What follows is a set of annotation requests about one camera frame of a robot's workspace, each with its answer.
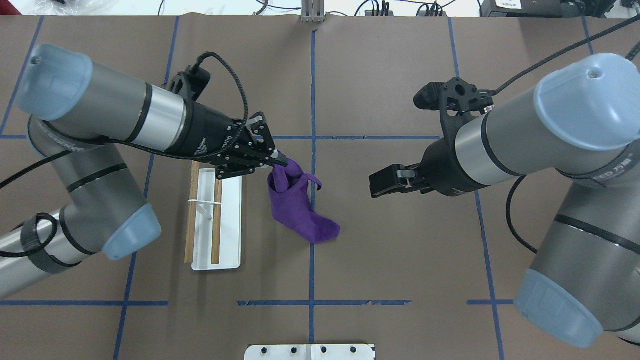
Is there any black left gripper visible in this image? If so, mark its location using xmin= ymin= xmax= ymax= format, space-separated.
xmin=177 ymin=102 xmax=289 ymax=180

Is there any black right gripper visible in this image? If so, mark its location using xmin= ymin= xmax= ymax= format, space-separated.
xmin=369 ymin=137 xmax=481 ymax=199

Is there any purple towel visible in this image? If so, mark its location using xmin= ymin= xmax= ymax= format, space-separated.
xmin=267 ymin=159 xmax=341 ymax=244

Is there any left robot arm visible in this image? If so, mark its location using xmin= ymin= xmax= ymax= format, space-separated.
xmin=0 ymin=44 xmax=288 ymax=299

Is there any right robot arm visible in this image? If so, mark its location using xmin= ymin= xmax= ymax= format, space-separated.
xmin=369 ymin=53 xmax=640 ymax=348

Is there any white rack base tray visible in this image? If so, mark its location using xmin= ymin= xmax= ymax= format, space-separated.
xmin=190 ymin=168 xmax=243 ymax=272

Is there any wooden rack bar upper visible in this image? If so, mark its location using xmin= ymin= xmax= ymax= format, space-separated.
xmin=210 ymin=178 xmax=223 ymax=265

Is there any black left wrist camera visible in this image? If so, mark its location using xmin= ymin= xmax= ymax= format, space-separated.
xmin=166 ymin=64 xmax=211 ymax=101

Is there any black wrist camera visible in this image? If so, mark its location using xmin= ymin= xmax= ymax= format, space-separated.
xmin=413 ymin=77 xmax=494 ymax=114
xmin=166 ymin=64 xmax=211 ymax=101

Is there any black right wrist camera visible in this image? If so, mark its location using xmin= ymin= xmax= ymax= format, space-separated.
xmin=413 ymin=77 xmax=494 ymax=114

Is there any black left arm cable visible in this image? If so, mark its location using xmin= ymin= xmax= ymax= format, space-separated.
xmin=0 ymin=51 xmax=251 ymax=259

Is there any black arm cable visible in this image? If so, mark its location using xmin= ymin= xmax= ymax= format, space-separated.
xmin=492 ymin=15 xmax=640 ymax=256
xmin=0 ymin=51 xmax=251 ymax=259

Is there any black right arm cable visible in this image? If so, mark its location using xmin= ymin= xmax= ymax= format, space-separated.
xmin=492 ymin=15 xmax=640 ymax=256

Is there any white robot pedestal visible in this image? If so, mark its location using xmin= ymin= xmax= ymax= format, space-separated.
xmin=244 ymin=343 xmax=377 ymax=360

